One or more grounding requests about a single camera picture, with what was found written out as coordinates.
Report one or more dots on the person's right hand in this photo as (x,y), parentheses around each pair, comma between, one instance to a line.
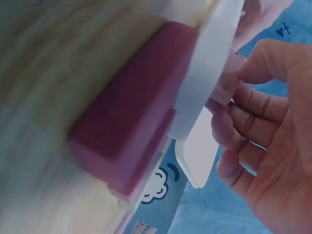
(280,146)

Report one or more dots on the person's left hand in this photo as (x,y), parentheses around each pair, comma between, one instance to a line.
(256,17)

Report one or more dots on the person's left fingers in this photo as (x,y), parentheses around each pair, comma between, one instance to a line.
(253,22)

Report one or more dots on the pink rectangular block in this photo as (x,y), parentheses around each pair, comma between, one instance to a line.
(131,117)

